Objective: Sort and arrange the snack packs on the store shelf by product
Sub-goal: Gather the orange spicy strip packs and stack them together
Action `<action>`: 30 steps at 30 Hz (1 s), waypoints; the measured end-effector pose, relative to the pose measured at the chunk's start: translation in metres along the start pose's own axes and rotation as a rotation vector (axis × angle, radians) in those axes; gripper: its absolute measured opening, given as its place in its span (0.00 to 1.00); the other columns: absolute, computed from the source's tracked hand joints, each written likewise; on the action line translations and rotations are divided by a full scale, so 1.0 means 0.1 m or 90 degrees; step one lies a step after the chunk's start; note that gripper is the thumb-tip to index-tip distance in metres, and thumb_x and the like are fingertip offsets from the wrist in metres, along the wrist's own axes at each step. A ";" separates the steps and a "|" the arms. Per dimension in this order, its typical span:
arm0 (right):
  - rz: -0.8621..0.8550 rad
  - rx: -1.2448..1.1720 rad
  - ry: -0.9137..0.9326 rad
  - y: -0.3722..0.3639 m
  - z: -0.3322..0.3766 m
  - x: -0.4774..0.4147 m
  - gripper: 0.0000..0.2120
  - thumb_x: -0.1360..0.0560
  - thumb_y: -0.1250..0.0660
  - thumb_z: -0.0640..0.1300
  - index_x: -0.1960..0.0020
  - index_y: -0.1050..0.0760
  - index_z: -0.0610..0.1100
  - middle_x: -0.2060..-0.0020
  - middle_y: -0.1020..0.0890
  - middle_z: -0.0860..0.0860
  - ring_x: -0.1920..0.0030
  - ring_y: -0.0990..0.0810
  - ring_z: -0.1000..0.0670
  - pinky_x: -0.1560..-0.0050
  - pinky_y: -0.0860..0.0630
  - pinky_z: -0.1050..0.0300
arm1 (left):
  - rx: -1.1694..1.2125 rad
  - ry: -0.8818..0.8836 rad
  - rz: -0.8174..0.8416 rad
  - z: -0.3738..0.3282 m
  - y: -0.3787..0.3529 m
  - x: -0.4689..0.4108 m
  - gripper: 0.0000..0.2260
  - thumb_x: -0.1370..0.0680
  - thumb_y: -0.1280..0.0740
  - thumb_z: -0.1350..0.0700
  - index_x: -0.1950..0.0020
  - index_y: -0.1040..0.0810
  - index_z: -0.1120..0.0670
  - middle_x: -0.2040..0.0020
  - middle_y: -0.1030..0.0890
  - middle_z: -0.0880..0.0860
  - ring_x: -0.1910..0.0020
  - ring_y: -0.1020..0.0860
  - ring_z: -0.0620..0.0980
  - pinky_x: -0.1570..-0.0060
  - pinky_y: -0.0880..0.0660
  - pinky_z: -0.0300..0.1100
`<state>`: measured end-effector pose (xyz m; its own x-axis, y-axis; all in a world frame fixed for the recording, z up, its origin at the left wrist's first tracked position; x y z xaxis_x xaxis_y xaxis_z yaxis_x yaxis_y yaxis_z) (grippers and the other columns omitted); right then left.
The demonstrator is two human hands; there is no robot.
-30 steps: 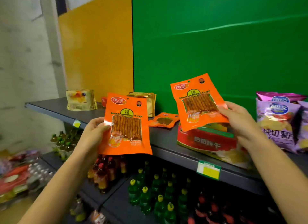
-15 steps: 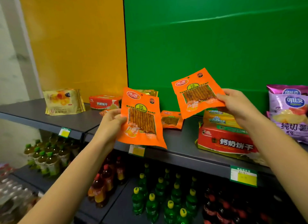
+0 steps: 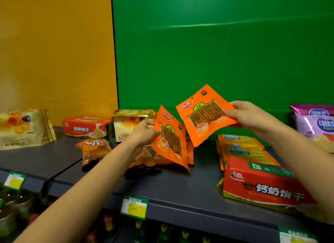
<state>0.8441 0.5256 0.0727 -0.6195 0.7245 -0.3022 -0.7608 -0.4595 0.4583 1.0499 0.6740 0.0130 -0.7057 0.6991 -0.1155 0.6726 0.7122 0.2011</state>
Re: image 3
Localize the person's left hand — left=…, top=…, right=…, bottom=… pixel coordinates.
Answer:
left=125, top=119, right=161, bottom=152

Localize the person's right hand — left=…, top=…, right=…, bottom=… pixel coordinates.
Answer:
left=225, top=101, right=281, bottom=143

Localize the orange snack stick packet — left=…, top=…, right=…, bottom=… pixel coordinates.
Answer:
left=176, top=84, right=238, bottom=148
left=186, top=137, right=195, bottom=166
left=151, top=105, right=190, bottom=172

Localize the person's left forearm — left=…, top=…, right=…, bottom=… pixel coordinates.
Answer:
left=13, top=140, right=142, bottom=243

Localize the person's right forearm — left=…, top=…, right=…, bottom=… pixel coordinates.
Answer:
left=267, top=121, right=334, bottom=224

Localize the yellow cracker package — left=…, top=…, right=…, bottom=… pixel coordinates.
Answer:
left=216, top=140, right=281, bottom=171
left=217, top=134, right=264, bottom=147

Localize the small gold pastry package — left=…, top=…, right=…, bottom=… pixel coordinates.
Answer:
left=112, top=109, right=158, bottom=143

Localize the orange brown chip bag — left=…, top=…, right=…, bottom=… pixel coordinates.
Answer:
left=124, top=146, right=175, bottom=177
left=76, top=138, right=113, bottom=172

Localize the small red biscuit package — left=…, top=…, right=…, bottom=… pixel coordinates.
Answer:
left=62, top=116, right=112, bottom=139

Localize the wide grey metal shelf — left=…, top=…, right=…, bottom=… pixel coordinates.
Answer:
left=48, top=140, right=334, bottom=243

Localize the green yellow price tag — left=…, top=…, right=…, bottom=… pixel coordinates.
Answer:
left=3, top=172, right=27, bottom=190
left=278, top=226, right=319, bottom=243
left=120, top=195, right=149, bottom=221

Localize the dark purple chip bag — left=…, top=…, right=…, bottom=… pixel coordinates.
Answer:
left=290, top=103, right=334, bottom=116

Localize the large red biscuit package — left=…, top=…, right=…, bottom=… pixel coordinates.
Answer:
left=216, top=157, right=327, bottom=221

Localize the light purple chip bag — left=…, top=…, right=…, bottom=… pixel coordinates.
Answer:
left=295, top=114, right=334, bottom=154

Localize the narrow grey metal shelf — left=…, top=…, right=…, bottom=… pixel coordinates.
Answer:
left=0, top=126, right=84, bottom=194

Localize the large gold pastry package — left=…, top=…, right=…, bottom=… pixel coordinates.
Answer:
left=0, top=109, right=57, bottom=151

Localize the glass jar with lid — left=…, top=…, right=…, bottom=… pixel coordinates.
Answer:
left=0, top=206, right=17, bottom=238
left=14, top=192, right=35, bottom=220

